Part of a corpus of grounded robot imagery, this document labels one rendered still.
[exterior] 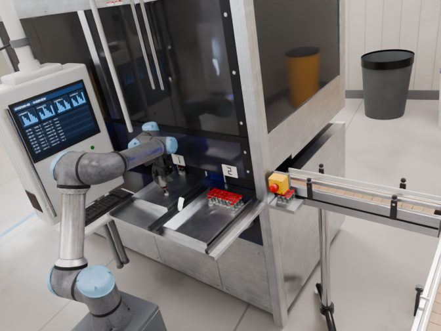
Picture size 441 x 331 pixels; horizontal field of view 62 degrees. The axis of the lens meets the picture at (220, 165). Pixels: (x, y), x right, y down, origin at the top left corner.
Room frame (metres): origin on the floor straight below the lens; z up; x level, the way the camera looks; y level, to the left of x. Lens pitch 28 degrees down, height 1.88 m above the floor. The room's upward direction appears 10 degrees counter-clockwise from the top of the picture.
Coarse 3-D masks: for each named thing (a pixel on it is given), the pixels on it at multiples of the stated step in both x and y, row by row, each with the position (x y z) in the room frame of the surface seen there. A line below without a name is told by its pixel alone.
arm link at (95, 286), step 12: (84, 276) 0.99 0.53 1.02; (96, 276) 0.98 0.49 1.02; (108, 276) 0.98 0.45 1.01; (72, 288) 0.98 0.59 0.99; (84, 288) 0.94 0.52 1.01; (96, 288) 0.94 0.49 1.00; (108, 288) 0.96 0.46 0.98; (84, 300) 0.95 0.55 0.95; (96, 300) 0.93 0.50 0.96; (108, 300) 0.95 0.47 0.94; (96, 312) 0.93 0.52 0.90
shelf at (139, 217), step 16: (240, 192) 1.56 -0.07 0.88; (128, 208) 1.60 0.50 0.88; (144, 208) 1.58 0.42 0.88; (256, 208) 1.40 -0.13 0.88; (128, 224) 1.48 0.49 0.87; (144, 224) 1.44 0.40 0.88; (160, 224) 1.42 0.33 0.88; (240, 224) 1.31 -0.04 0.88; (176, 240) 1.27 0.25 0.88; (224, 240) 1.22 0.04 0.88; (208, 256) 1.15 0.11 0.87
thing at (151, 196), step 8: (176, 176) 1.85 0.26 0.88; (184, 176) 1.83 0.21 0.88; (192, 176) 1.81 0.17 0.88; (208, 176) 1.73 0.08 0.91; (152, 184) 1.77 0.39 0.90; (176, 184) 1.76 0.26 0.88; (184, 184) 1.74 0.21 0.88; (192, 184) 1.73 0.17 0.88; (200, 184) 1.68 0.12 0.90; (136, 192) 1.69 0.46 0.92; (144, 192) 1.72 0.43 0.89; (152, 192) 1.71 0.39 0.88; (160, 192) 1.70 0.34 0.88; (176, 192) 1.67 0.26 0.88; (184, 192) 1.65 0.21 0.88; (136, 200) 1.64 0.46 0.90; (144, 200) 1.59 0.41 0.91; (152, 200) 1.63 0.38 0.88; (160, 200) 1.62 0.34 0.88; (168, 200) 1.60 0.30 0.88; (176, 200) 1.54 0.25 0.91; (160, 208) 1.52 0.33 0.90; (168, 208) 1.49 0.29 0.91
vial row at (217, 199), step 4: (212, 196) 1.50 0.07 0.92; (216, 196) 1.49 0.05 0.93; (220, 196) 1.48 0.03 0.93; (216, 200) 1.48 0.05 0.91; (220, 200) 1.47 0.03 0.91; (224, 200) 1.46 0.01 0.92; (228, 200) 1.44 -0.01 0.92; (232, 200) 1.43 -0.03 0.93; (236, 200) 1.42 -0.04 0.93; (216, 204) 1.49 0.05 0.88; (220, 204) 1.47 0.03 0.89; (224, 204) 1.45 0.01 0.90; (228, 204) 1.44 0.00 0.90; (236, 204) 1.41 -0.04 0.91; (236, 208) 1.41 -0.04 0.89
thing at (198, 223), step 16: (208, 192) 1.59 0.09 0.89; (192, 208) 1.49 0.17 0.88; (208, 208) 1.47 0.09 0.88; (224, 208) 1.44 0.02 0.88; (240, 208) 1.42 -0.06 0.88; (176, 224) 1.39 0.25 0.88; (192, 224) 1.37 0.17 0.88; (208, 224) 1.35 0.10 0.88; (224, 224) 1.32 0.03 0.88; (192, 240) 1.23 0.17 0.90; (208, 240) 1.19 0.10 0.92
